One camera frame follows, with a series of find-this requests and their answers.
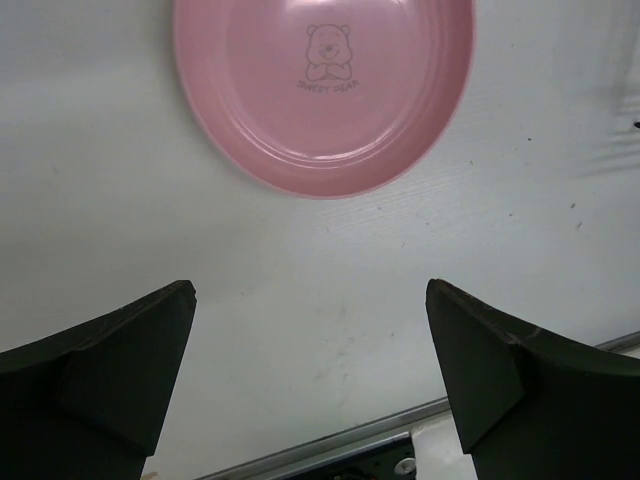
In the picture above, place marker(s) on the pink plastic plate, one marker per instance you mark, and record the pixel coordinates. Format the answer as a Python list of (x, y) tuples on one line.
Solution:
[(324, 99)]

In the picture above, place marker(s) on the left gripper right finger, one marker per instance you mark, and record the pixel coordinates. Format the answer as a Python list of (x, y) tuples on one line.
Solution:
[(528, 403)]

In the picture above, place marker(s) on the front aluminium rail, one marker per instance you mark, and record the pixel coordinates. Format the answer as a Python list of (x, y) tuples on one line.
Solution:
[(430, 426)]

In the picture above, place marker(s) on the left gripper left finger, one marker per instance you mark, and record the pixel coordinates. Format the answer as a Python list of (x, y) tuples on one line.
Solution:
[(90, 402)]

